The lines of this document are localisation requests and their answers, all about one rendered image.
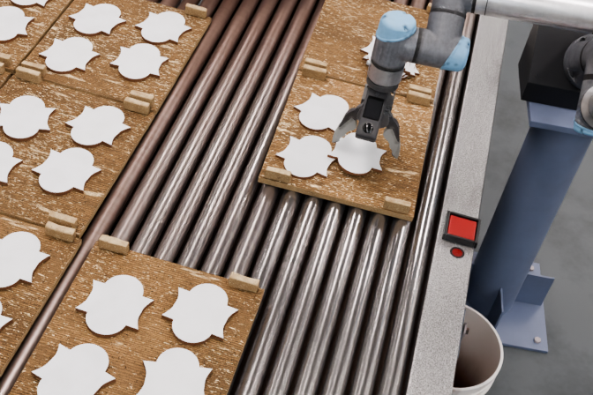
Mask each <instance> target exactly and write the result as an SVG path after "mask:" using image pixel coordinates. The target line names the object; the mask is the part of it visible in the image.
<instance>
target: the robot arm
mask: <svg viewBox="0 0 593 395"><path fill-rule="evenodd" d="M467 12H469V13H474V14H479V15H485V16H490V17H494V18H500V19H510V20H514V21H520V22H525V23H530V24H535V25H540V26H550V27H556V28H560V29H566V30H571V31H576V32H581V33H586V34H587V35H584V36H582V37H580V38H578V39H577V40H575V41H573V42H572V43H571V44H570V46H569V47H568V48H567V51H566V53H565V55H564V61H563V66H564V72H565V74H566V76H567V79H568V80H569V81H570V83H571V84H572V85H573V86H575V87H577V88H578V89H580V90H581V92H580V97H579V101H578V105H577V109H576V114H575V118H574V131H575V132H577V133H581V134H585V135H589V136H593V0H432V7H431V10H430V14H429V18H428V23H427V27H426V29H425V28H421V27H417V23H416V20H415V19H414V18H413V17H412V16H411V15H410V14H406V12H405V11H388V12H386V13H385V14H384V15H383V16H382V17H381V19H380V22H379V27H378V29H377V31H376V37H375V42H374V45H373V49H372V56H371V60H370V61H369V60H367V62H366V64H368V65H369V67H368V71H367V78H366V83H367V84H365V87H364V93H363V96H362V100H361V103H360V104H359V105H358V106H356V107H355V108H351V109H349V110H348V111H347V112H346V114H345V115H344V117H343V118H342V121H341V122H340V123H339V125H338V126H337V128H336V130H335V132H334V135H333V140H332V142H333V143H335V142H339V140H340V138H341V137H344V136H345V134H346V133H347V132H348V131H351V130H354V129H357V130H356V134H355V137H356V138H359V139H362V140H366V141H369V142H372V143H374V142H375V141H376V138H377V136H378V132H379V129H381V128H385V127H386V128H385V129H384V132H383V136H384V138H385V139H386V140H387V141H388V143H389V148H390V149H391V150H392V155H393V156H394V157H395V158H396V159H397V158H398V156H399V153H400V149H401V143H400V125H399V123H398V121H397V119H396V118H394V116H393V113H392V112H391V111H392V107H393V104H394V97H395V93H396V91H395V90H396V89H397V88H398V85H399V83H400V82H401V80H402V74H403V72H404V68H405V64H406V62H408V63H416V64H421V65H424V66H429V67H433V68H438V69H440V70H447V71H461V70H463V68H464V67H465V65H466V62H467V60H468V56H469V47H470V39H469V38H467V37H464V35H462V31H463V27H464V23H465V19H466V14H467ZM391 93H393V94H394V96H393V95H392V94H391ZM357 120H358V124H357Z"/></svg>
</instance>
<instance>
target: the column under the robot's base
mask: <svg viewBox="0 0 593 395"><path fill-rule="evenodd" d="M527 110H528V118H529V126H530V127H529V131H528V133H527V136H526V138H525V140H524V142H523V144H522V148H521V150H520V152H519V154H518V157H517V159H516V162H515V164H514V167H513V169H512V172H511V174H510V176H509V178H508V180H507V184H506V187H505V189H504V191H503V193H502V195H501V198H500V200H499V203H498V205H497V208H496V210H495V213H494V214H493V217H492V220H491V223H490V225H489V227H488V229H487V231H486V234H485V236H484V239H483V242H482V244H481V246H480V249H479V251H478V252H475V251H474V253H473V258H472V265H471V271H470V276H469V287H468V293H467V300H466V305H467V306H469V307H471V308H472V309H474V310H476V311H477V312H479V313H480V314H481V315H483V316H484V317H485V318H486V319H487V320H488V321H489V322H490V323H491V324H492V326H493V327H494V329H495V330H496V332H497V333H498V335H499V337H500V340H501V343H502V346H506V347H515V348H520V349H525V350H529V351H535V352H539V353H545V354H547V353H548V345H547V336H546V327H545V318H544V298H545V297H546V295H547V293H548V291H549V289H550V287H551V286H552V283H553V281H554V280H555V279H554V278H553V277H547V276H543V275H541V274H540V265H539V264H538V263H533V262H534V260H535V258H536V256H537V253H538V251H539V250H540V247H541V245H542V243H543V241H544V238H545V237H546V235H547V233H548V231H549V229H550V227H551V225H552V222H553V220H554V218H555V216H556V214H557V212H558V210H559V208H560V206H561V204H562V201H563V199H564V197H565V195H566V194H567V191H568V189H569V187H570V185H571V183H572V181H573V180H574V176H575V174H576V172H577V170H578V168H579V166H580V165H581V163H582V160H583V158H584V155H585V153H586V152H587V150H588V148H589V145H590V143H591V141H592V139H593V136H589V135H585V134H581V133H577V132H575V131H574V118H575V114H576V110H572V109H568V108H559V107H554V106H550V105H545V104H540V103H535V102H531V101H527Z"/></svg>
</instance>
